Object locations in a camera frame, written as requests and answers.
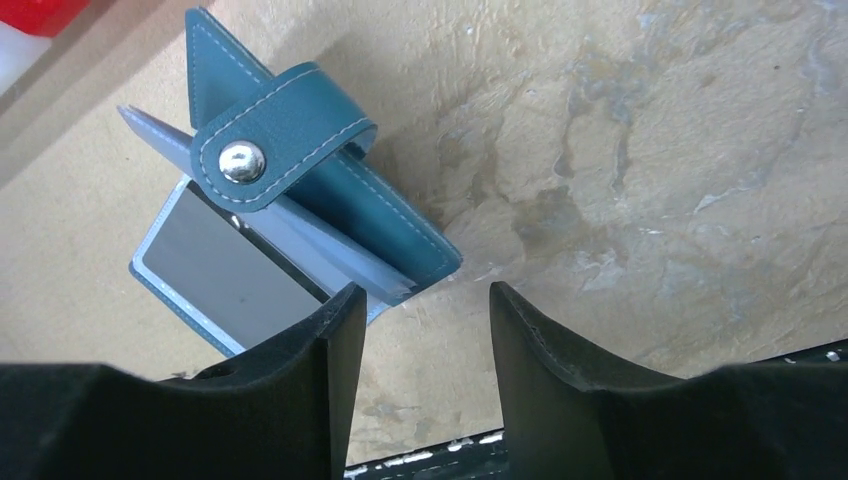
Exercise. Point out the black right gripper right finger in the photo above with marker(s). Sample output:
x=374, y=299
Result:
x=574, y=410

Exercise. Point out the red plastic bin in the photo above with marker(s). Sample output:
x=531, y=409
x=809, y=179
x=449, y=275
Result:
x=44, y=18

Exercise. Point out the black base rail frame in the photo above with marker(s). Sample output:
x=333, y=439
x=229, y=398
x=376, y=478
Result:
x=480, y=456

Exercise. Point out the white plastic bin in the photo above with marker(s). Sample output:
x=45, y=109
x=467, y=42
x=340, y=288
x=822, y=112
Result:
x=19, y=52

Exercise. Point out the blue card holder wallet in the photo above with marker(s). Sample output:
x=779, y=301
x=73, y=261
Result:
x=286, y=153

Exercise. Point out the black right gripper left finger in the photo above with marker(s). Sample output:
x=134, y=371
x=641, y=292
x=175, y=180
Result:
x=280, y=410

